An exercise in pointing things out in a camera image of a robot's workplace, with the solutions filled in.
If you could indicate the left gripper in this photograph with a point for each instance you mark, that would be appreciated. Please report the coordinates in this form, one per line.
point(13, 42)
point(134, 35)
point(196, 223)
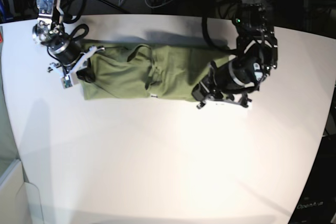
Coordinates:
point(231, 83)

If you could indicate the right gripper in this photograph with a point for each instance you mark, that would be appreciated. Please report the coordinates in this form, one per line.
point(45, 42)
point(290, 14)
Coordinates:
point(81, 67)

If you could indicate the green T-shirt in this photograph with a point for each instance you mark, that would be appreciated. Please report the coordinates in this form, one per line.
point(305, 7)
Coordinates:
point(131, 71)

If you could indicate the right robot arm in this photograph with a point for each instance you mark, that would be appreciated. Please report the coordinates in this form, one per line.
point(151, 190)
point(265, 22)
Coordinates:
point(71, 62)

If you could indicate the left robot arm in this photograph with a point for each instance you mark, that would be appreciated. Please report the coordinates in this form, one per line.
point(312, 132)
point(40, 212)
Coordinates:
point(255, 55)

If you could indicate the white bin at left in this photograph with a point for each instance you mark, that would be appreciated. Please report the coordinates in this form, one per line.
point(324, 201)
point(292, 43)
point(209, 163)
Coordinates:
point(20, 200)

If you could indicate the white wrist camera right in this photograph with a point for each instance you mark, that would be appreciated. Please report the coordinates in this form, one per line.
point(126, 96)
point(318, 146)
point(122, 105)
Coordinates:
point(69, 81)

